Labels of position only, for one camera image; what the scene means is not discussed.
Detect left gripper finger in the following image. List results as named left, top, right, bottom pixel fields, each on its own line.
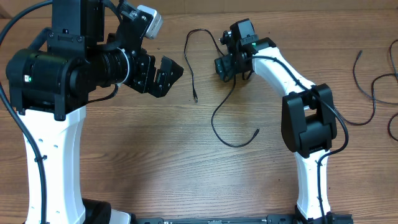
left=158, top=56, right=184, bottom=84
left=150, top=80, right=173, bottom=98

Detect thin black USB cable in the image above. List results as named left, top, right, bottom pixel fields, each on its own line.
left=183, top=28, right=261, bottom=148

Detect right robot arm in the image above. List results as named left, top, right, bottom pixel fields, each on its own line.
left=215, top=19, right=353, bottom=223

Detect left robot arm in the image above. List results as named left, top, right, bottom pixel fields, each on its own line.
left=1, top=0, right=183, bottom=223

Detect cardboard backdrop panel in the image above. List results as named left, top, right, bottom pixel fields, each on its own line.
left=0, top=0, right=398, bottom=19

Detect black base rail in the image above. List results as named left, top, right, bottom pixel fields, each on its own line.
left=131, top=213, right=354, bottom=224

